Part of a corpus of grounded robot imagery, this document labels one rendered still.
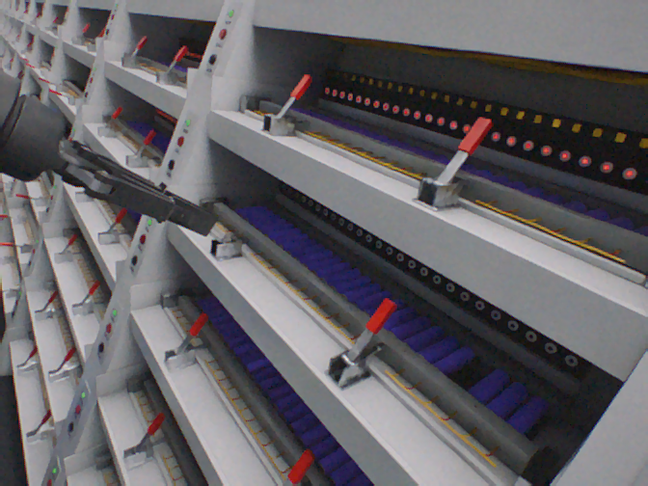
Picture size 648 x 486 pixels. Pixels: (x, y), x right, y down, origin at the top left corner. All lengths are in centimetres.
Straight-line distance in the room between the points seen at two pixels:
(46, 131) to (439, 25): 37
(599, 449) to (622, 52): 26
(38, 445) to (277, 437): 85
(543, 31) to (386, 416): 34
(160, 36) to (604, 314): 129
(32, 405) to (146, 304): 69
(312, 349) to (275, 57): 49
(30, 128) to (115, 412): 56
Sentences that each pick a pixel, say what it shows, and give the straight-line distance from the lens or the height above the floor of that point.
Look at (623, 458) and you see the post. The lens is 31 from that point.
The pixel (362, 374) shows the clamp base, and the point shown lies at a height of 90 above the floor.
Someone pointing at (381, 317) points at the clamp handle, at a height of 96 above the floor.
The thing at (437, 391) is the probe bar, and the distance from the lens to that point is 41.
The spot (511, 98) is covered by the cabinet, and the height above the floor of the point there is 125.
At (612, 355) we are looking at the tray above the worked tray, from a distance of 31.
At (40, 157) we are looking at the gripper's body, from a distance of 43.
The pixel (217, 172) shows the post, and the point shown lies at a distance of 71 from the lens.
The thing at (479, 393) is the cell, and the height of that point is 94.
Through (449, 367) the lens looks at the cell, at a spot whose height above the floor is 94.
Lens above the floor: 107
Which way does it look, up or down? 10 degrees down
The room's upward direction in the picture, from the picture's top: 25 degrees clockwise
